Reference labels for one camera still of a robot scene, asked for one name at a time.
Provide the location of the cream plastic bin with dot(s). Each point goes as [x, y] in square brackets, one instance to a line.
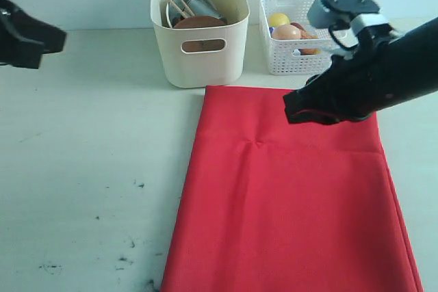
[194, 58]

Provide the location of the red tablecloth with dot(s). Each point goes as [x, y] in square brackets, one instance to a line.
[273, 206]

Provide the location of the wooden chopstick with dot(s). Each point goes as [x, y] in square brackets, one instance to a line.
[188, 9]
[177, 8]

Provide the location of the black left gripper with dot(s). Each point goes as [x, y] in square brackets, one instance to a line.
[15, 23]

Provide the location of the white perforated plastic basket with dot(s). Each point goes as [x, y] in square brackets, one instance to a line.
[283, 56]

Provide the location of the orange fried chicken piece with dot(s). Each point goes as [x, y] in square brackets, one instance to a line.
[304, 35]

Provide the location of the brown wooden plate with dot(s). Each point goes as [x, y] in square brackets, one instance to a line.
[195, 22]

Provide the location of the yellow lemon with sticker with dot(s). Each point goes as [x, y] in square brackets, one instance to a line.
[278, 19]

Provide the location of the stainless steel cup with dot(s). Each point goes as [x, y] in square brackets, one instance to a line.
[202, 8]

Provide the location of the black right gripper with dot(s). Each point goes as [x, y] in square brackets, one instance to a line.
[351, 89]

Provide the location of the brown egg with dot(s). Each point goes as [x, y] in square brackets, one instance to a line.
[286, 32]

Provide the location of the yellow toy cheese wedge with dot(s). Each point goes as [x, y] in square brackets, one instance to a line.
[310, 51]

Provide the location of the white ceramic bowl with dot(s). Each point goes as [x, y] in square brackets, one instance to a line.
[173, 17]

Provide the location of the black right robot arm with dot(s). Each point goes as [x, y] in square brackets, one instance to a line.
[417, 52]

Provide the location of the red toy sausage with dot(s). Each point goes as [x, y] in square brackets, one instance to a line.
[299, 26]

